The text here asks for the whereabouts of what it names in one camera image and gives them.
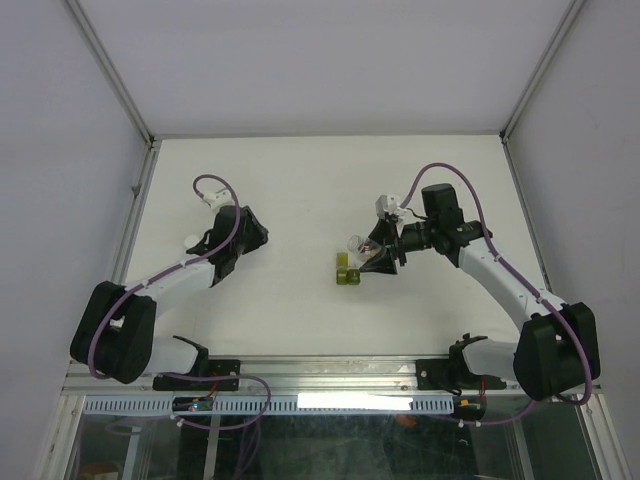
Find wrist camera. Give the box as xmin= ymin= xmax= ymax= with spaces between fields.
xmin=200 ymin=188 xmax=234 ymax=210
xmin=375 ymin=194 xmax=406 ymax=222

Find green pill box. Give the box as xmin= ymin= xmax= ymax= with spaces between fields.
xmin=335 ymin=252 xmax=361 ymax=286

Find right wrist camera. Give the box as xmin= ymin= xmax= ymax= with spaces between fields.
xmin=375 ymin=194 xmax=406 ymax=222

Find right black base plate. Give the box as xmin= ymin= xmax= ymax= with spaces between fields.
xmin=415 ymin=358 xmax=507 ymax=396

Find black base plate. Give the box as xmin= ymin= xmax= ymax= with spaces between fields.
xmin=152 ymin=358 xmax=241 ymax=392
xmin=415 ymin=358 xmax=507 ymax=396

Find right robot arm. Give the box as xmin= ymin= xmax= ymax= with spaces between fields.
xmin=348 ymin=184 xmax=601 ymax=401

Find aluminium mounting rail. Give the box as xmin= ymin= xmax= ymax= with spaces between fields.
xmin=62 ymin=355 xmax=525 ymax=396

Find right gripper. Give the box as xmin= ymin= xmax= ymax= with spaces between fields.
xmin=357 ymin=217 xmax=438 ymax=275

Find white slotted cable duct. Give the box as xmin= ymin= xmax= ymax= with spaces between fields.
xmin=83 ymin=393 xmax=454 ymax=417

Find clear bottle orange pills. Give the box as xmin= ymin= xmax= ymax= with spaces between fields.
xmin=347 ymin=235 xmax=383 ymax=267

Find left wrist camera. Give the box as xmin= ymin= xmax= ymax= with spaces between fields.
xmin=200 ymin=188 xmax=234 ymax=210

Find white cap pill bottle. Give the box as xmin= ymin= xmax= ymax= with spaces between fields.
xmin=184 ymin=235 xmax=200 ymax=250

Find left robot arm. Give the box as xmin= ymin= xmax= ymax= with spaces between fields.
xmin=70 ymin=205 xmax=268 ymax=389

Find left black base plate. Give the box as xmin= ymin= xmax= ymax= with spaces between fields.
xmin=152 ymin=358 xmax=241 ymax=392

